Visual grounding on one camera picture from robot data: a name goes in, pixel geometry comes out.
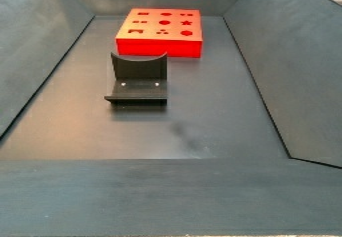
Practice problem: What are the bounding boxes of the dark grey cradle fixture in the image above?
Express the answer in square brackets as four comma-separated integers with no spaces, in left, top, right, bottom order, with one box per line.
[104,54,168,105]

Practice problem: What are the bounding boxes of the red shape sorter block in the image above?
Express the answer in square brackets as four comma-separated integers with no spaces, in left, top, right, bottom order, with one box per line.
[114,8,203,58]

